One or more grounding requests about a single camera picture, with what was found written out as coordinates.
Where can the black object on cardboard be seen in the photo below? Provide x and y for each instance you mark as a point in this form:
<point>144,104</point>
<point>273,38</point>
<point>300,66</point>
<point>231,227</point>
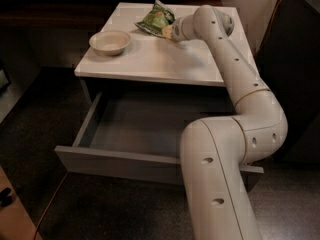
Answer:
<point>5,198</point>

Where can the grey top drawer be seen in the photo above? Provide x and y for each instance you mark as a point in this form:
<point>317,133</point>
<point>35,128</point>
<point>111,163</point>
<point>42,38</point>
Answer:
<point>136,135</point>

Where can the white ceramic bowl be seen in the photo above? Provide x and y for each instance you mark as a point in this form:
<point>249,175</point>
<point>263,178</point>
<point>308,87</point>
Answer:
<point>110,43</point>

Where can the brown cardboard box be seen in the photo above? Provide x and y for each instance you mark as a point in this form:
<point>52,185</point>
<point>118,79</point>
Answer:
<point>15,222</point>

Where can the dark wooden shelf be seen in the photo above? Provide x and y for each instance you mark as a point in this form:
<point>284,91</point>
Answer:
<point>70,14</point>

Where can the grey drawer cabinet white top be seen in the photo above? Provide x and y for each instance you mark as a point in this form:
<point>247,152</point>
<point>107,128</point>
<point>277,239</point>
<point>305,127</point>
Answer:
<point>149,63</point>

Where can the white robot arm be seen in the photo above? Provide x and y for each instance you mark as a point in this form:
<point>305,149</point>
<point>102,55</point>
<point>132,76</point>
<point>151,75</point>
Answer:
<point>212,149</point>

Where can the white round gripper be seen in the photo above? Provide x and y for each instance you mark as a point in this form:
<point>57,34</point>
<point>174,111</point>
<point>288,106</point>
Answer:
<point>176,29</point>

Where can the green jalapeno chip bag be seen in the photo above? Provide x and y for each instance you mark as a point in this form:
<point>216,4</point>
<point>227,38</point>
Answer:
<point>159,17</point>

